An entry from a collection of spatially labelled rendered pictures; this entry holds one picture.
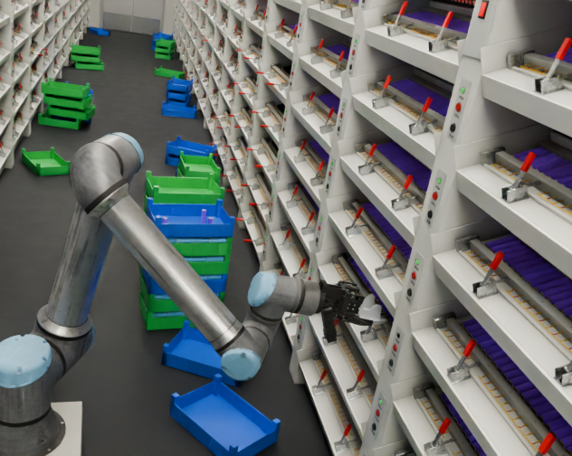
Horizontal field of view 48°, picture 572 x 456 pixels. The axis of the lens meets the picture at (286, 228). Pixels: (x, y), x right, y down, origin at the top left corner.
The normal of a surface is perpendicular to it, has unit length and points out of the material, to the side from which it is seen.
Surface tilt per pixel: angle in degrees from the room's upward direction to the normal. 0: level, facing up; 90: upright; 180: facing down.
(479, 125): 90
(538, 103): 110
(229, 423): 0
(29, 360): 5
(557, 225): 21
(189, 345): 0
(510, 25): 90
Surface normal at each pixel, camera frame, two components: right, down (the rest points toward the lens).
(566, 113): -0.96, 0.26
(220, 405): 0.15, -0.91
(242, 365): -0.16, 0.41
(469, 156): 0.21, 0.40
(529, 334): -0.19, -0.88
